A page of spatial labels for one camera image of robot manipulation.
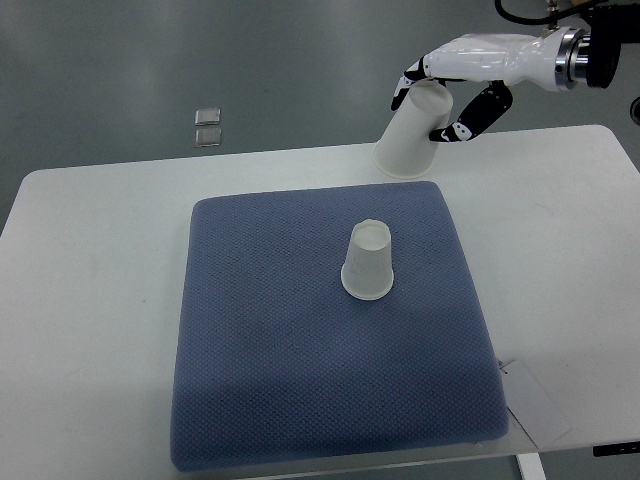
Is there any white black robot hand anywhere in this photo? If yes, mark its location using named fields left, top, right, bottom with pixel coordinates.
left=391, top=27, right=580, bottom=143

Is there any white paper cup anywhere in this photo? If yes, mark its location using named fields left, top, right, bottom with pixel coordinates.
left=373, top=80, right=453, bottom=179
left=340, top=219, right=394, bottom=301

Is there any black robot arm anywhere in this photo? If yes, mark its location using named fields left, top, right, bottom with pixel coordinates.
left=494, top=1, right=639, bottom=90

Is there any black object at edge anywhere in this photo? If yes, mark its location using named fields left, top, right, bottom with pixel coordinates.
left=629, top=97, right=640, bottom=125

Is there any white paper cup on cushion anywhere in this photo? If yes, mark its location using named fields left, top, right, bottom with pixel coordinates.
left=340, top=219, right=394, bottom=301

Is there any white paper tag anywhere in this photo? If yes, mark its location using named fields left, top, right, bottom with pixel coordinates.
left=500, top=360, right=571, bottom=448

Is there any upper metal floor plate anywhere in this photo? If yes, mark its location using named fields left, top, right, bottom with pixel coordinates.
left=194, top=107, right=221, bottom=126

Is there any black table control panel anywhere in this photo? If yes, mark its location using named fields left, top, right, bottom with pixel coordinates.
left=592, top=441, right=640, bottom=457

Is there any white table leg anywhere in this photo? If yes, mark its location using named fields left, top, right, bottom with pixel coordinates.
left=516, top=453, right=547, bottom=480

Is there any blue fabric cushion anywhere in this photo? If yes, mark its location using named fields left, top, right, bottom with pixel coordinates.
left=170, top=181, right=509, bottom=472

